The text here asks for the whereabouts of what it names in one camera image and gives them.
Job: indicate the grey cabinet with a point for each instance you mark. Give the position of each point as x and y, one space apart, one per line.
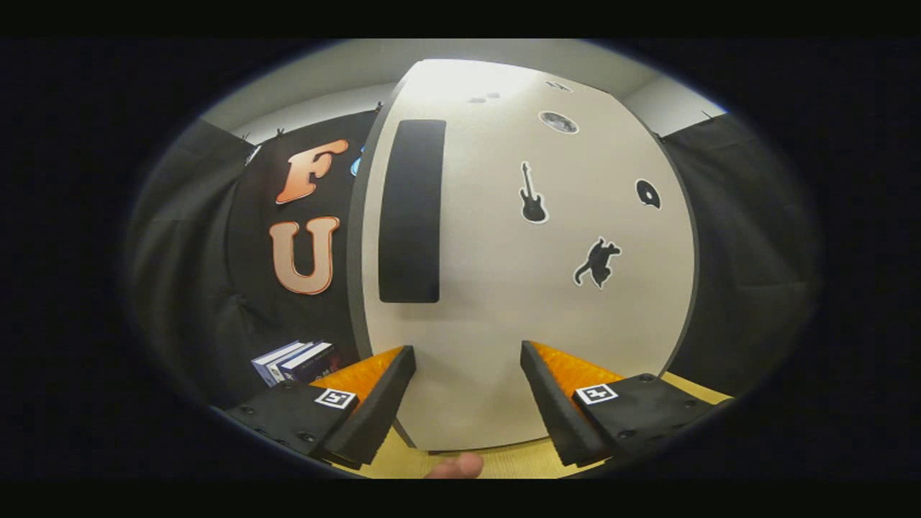
353 244

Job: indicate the pale blue book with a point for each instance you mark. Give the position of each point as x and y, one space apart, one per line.
262 363

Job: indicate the white spine book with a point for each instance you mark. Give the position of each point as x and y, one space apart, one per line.
275 368

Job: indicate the black backdrop cloth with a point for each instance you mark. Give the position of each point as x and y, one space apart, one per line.
201 252

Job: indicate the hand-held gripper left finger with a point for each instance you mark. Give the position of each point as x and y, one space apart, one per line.
374 410

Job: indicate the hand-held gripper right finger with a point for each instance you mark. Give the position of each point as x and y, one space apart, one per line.
550 403

